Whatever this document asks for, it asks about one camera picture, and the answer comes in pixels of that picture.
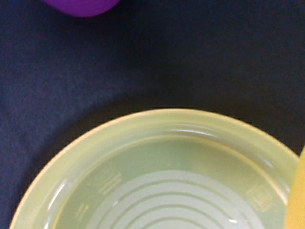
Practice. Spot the purple plastic cup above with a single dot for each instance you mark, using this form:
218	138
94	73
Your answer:
82	8

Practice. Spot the yellow plastic bowl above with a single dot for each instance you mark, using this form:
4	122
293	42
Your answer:
295	212

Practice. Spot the black tablecloth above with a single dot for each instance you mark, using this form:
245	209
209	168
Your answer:
61	76

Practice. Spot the yellow plastic plate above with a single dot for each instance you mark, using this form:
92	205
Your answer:
163	169

